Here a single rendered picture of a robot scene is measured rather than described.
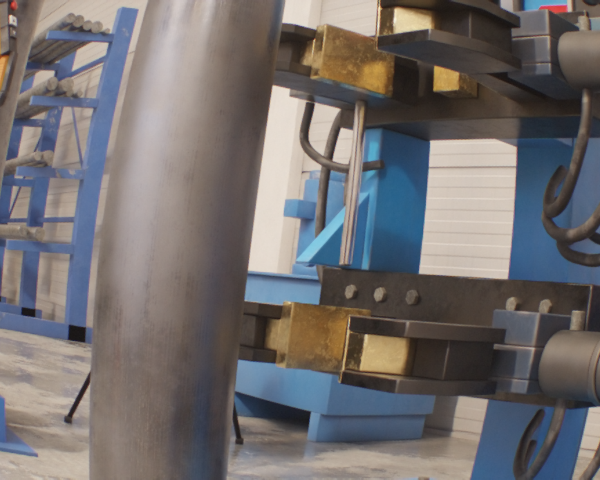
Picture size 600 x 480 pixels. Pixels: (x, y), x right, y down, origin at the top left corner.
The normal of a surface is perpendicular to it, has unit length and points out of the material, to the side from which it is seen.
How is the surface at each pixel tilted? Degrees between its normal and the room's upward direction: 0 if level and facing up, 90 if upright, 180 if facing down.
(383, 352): 90
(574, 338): 41
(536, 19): 90
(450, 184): 90
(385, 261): 90
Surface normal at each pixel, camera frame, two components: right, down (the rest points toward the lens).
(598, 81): -0.56, 0.76
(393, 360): -0.24, -0.07
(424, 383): 0.07, -0.04
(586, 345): -0.54, -0.75
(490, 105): -0.83, -0.13
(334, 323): 0.55, 0.03
